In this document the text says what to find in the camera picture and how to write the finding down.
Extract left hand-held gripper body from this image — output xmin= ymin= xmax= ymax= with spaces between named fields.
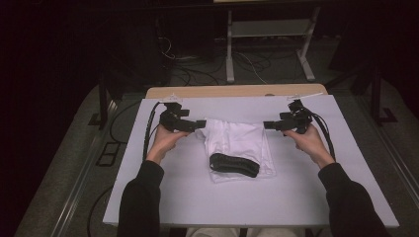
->
xmin=157 ymin=94 xmax=196 ymax=133

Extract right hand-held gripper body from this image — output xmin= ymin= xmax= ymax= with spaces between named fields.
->
xmin=279 ymin=92 xmax=324 ymax=136

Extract white shorts with black waistband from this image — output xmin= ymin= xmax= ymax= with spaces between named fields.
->
xmin=195 ymin=118 xmax=278 ymax=184

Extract person's left hand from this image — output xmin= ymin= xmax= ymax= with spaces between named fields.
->
xmin=145 ymin=123 xmax=192 ymax=166

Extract person's right hand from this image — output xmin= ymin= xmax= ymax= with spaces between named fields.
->
xmin=283 ymin=123 xmax=336 ymax=171

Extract wooden table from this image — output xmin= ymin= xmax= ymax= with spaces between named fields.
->
xmin=145 ymin=83 xmax=329 ymax=100

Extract black metal stand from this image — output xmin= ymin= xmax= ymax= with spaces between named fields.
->
xmin=88 ymin=70 xmax=125 ymax=130
xmin=329 ymin=65 xmax=399 ymax=126

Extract white metal stand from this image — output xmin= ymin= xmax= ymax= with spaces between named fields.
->
xmin=225 ymin=6 xmax=321 ymax=84

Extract white foam board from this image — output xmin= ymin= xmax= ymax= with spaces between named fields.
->
xmin=102 ymin=94 xmax=400 ymax=230

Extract person's light trousers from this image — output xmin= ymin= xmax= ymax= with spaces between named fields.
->
xmin=186 ymin=226 xmax=300 ymax=237

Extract left hand-held gripper black cable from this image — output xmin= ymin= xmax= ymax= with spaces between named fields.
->
xmin=142 ymin=101 xmax=163 ymax=162

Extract hand-held gripper black cable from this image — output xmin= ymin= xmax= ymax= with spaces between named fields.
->
xmin=309 ymin=111 xmax=337 ymax=162
xmin=142 ymin=101 xmax=163 ymax=162

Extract right hand-held gripper black cable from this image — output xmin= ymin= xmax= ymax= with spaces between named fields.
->
xmin=309 ymin=111 xmax=337 ymax=162

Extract tangle of black floor cables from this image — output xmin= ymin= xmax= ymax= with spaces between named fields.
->
xmin=157 ymin=36 xmax=297 ymax=87

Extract white floor cable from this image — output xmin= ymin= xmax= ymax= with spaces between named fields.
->
xmin=236 ymin=51 xmax=269 ymax=85

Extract black floor cable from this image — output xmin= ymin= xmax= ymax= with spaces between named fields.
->
xmin=108 ymin=100 xmax=142 ymax=144

